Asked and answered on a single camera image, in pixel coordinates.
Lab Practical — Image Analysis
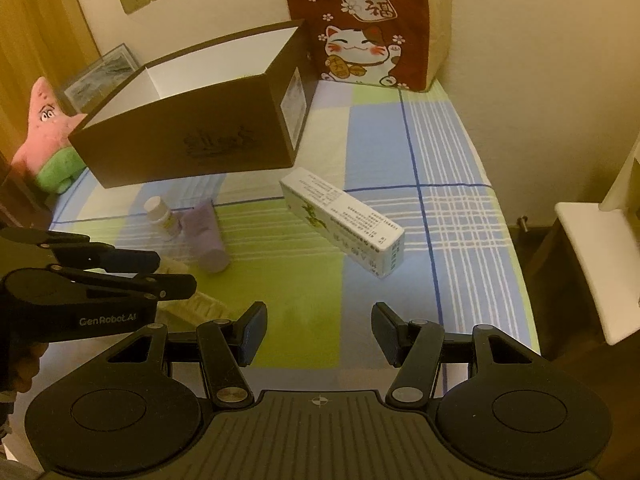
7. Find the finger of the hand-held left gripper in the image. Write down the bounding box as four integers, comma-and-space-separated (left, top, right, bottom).
0, 226, 162, 275
0, 265, 198, 303

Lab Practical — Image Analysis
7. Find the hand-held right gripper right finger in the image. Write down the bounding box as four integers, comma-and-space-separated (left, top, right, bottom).
371, 302, 541, 406

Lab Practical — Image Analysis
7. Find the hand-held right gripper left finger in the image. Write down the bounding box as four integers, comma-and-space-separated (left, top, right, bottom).
107, 301, 269, 409

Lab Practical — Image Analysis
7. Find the small cream plastic case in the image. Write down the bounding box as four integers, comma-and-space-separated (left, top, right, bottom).
150, 257, 234, 332

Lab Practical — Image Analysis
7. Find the brown cardboard box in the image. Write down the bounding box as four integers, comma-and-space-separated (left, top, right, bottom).
67, 19, 317, 190

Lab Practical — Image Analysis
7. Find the person's left hand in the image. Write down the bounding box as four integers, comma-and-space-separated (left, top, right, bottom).
0, 342, 49, 395

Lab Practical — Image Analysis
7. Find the small white pill bottle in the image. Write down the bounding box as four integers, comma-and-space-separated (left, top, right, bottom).
144, 196, 180, 240

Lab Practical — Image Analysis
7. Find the purple tube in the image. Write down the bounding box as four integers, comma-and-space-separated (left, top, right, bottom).
181, 201, 231, 275

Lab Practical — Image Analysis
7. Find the long white medicine box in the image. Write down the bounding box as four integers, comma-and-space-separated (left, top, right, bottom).
278, 167, 405, 280

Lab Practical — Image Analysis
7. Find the pink starfish plush toy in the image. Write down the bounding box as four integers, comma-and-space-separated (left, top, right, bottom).
11, 77, 89, 195

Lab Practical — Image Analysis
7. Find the checkered blue green tablecloth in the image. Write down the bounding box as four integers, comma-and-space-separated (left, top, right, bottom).
50, 80, 542, 396

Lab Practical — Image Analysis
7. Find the white chair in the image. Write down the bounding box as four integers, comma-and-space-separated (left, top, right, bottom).
553, 135, 640, 346

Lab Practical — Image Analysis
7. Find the yellow curtain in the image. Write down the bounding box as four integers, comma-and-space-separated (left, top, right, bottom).
0, 0, 101, 161

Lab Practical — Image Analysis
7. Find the red lucky cat cushion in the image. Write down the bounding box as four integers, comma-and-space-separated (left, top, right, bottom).
279, 0, 454, 94

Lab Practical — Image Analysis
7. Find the glass picture frame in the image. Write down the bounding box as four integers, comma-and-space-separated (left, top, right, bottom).
54, 43, 141, 114

